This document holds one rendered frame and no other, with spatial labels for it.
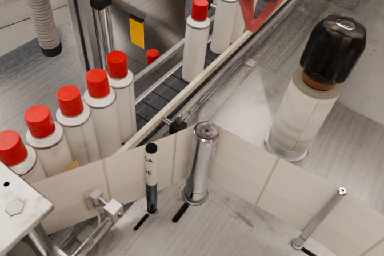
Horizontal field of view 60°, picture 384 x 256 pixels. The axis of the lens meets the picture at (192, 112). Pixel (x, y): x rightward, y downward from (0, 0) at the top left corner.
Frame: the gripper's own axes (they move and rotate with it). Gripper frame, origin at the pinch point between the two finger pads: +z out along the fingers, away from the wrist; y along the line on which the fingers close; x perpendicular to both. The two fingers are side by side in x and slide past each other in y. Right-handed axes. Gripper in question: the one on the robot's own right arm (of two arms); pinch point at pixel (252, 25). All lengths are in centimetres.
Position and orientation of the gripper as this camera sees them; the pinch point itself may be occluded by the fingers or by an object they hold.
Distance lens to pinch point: 47.6
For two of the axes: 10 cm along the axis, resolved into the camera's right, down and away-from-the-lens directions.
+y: 5.7, -5.7, 5.9
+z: -0.9, 6.7, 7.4
